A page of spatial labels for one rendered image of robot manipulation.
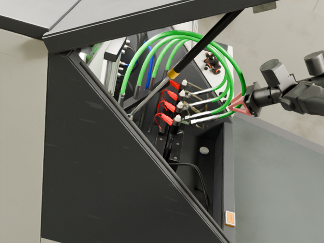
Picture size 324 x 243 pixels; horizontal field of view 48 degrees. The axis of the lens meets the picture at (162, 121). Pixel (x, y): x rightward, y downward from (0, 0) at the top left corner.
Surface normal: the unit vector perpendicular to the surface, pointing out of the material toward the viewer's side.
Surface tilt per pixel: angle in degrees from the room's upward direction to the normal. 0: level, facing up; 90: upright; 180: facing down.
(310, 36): 90
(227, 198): 0
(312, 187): 0
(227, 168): 0
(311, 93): 46
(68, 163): 90
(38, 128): 90
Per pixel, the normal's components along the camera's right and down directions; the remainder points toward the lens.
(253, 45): -0.39, 0.49
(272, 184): 0.22, -0.77
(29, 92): -0.15, 0.59
